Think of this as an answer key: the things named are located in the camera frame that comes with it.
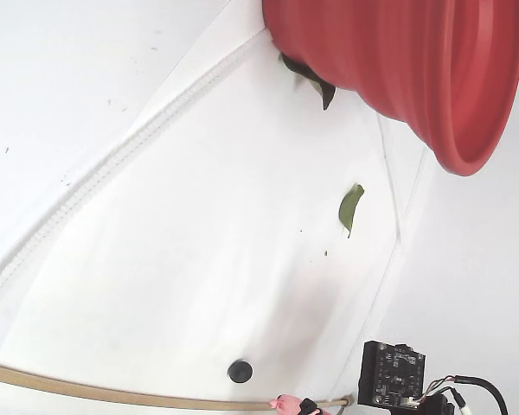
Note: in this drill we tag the pink covered gripper finger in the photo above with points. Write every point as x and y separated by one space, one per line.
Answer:
290 405

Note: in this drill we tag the red collapsible silicone cup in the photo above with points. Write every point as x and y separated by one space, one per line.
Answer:
393 65

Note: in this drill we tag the dark blueberry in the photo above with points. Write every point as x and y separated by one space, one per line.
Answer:
240 371

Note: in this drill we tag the green leaf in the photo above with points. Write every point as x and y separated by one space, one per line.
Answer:
350 209
325 90

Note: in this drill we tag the wooden dowel stick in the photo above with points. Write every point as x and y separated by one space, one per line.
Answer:
69 386

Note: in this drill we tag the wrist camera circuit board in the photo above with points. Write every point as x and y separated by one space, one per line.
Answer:
389 374

